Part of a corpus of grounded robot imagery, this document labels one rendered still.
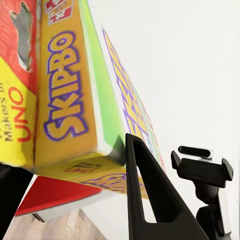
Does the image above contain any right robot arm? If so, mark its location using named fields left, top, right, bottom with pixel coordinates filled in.
left=171, top=145, right=234, bottom=240

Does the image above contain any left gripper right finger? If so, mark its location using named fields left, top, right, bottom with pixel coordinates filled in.
left=125, top=133, right=210, bottom=240

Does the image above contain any board game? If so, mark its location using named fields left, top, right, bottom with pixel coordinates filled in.
left=0, top=0, right=167, bottom=200

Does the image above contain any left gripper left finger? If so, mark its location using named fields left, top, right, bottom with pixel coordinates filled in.
left=0, top=163, right=34, bottom=240

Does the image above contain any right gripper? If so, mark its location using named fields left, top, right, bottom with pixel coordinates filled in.
left=171, top=150, right=234, bottom=193

